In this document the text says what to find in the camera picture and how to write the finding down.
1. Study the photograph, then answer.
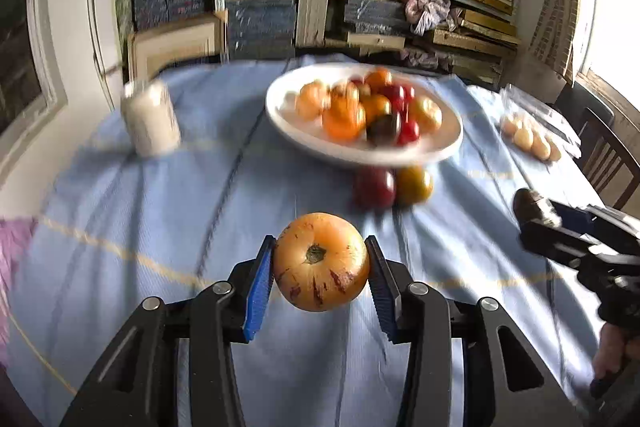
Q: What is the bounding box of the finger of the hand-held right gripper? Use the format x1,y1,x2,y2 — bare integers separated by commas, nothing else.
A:
549,201,640,241
520,219,602,271

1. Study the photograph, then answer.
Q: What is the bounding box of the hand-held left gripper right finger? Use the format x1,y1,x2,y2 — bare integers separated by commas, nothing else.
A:
365,235,583,427

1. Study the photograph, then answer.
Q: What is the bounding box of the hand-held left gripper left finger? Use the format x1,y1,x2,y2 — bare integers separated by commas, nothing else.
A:
60,235,277,427

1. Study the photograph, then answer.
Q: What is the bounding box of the white plate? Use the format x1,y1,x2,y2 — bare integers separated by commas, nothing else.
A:
265,63,464,168

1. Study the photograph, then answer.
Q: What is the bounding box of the plain cream pepino melon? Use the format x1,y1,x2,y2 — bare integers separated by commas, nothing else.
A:
407,96,443,135

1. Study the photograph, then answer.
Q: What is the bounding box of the orange tangerine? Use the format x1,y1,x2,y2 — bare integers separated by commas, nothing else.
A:
322,103,367,144
361,94,392,122

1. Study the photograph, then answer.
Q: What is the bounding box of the smooth orange fruit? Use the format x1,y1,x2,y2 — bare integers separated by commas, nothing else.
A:
365,68,393,92

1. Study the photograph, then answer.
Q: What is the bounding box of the person's right hand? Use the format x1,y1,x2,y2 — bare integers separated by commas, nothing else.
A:
592,325,637,380

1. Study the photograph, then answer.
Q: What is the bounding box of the dark wooden chair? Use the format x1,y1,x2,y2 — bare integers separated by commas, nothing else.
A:
555,82,640,212

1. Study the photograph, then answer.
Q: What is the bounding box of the dark red tomato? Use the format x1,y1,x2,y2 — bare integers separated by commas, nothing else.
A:
352,167,398,209

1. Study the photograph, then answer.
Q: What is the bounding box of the clear plastic box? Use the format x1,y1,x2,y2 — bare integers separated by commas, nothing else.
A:
500,83,583,162

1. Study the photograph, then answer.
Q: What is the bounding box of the blue checked tablecloth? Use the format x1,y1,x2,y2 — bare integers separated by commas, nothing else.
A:
0,54,621,427

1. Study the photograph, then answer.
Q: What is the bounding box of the yellow green tomato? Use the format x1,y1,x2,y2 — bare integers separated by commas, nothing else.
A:
395,166,434,205

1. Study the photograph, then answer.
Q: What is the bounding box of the white drink can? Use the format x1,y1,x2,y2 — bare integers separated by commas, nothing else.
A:
120,79,182,156

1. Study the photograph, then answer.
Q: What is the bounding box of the bright window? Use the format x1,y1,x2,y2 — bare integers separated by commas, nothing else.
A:
575,0,640,108

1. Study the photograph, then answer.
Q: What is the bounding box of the pink cloth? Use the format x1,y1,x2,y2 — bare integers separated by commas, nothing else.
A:
0,217,38,343

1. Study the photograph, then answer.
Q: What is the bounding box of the pink plastic bag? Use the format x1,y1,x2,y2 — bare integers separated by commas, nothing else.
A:
400,0,463,36

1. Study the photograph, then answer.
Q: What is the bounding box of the stack of grey blue boxes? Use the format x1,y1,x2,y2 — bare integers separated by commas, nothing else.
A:
225,0,298,58

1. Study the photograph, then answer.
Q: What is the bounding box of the aluminium sliding window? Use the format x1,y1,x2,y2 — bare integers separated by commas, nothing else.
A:
0,0,68,148

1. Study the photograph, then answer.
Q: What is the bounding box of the wooden picture frame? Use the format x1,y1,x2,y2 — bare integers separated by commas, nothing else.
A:
127,11,228,80

